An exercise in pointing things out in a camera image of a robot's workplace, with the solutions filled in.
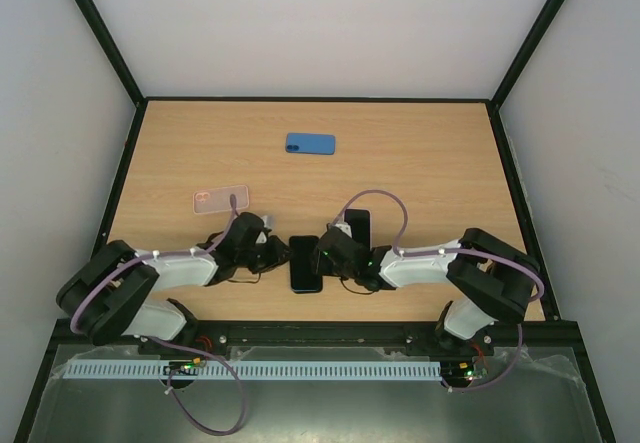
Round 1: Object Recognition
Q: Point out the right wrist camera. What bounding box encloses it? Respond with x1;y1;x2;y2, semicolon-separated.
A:
327;220;352;237

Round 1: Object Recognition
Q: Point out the purple cable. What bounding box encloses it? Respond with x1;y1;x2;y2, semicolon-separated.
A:
69;193;239;334
329;190;546;304

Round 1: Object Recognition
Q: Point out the black phone blue edge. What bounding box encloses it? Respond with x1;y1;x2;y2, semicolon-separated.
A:
289;235;323;294

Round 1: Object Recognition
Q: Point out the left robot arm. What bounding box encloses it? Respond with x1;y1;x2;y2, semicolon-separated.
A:
56;212;291;346

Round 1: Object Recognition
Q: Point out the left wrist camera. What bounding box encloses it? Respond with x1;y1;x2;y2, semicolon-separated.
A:
256;215;274;244

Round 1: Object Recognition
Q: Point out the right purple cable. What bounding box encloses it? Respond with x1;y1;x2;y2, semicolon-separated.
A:
329;190;546;304

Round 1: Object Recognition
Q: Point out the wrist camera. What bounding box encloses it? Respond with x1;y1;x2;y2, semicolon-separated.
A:
256;215;274;244
327;220;352;237

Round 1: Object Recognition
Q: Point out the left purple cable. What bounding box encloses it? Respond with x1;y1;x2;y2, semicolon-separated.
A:
69;193;239;334

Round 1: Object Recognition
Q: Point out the blue phone case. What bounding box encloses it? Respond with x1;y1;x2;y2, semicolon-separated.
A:
285;133;336;156

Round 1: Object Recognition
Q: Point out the pink translucent phone case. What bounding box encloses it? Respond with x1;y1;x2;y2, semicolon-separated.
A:
193;185;250;215

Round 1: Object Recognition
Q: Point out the black phone pink edge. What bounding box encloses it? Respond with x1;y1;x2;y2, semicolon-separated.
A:
344;208;372;249

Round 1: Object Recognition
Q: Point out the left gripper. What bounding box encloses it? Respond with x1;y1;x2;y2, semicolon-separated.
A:
237;236;296;275

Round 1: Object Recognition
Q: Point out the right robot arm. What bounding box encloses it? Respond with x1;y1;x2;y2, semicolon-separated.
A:
311;225;545;355

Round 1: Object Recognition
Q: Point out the light blue slotted cable duct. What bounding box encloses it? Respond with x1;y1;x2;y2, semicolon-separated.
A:
59;359;441;381

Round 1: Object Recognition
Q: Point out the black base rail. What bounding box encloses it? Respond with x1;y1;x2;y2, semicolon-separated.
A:
49;319;586;361

